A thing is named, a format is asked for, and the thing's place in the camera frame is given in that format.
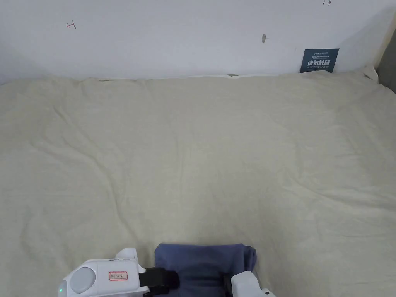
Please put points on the bed with beige sheet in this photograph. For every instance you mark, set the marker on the bed with beige sheet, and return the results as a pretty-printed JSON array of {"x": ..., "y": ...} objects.
[{"x": 198, "y": 148}]

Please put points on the grey padded headboard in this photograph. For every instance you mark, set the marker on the grey padded headboard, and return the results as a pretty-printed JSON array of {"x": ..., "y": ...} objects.
[{"x": 386, "y": 68}]

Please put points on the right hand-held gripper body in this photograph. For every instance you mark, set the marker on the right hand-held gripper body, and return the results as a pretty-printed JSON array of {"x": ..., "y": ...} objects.
[{"x": 244, "y": 284}]

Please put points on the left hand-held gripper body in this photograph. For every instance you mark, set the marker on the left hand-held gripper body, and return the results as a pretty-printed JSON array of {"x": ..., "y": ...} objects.
[{"x": 99, "y": 277}]

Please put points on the dark blue sign card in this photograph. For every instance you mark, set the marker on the dark blue sign card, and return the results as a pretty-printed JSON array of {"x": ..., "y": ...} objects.
[{"x": 319, "y": 60}]

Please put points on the dark blue shirt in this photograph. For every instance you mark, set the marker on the dark blue shirt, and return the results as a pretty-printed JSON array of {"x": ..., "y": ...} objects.
[{"x": 201, "y": 263}]

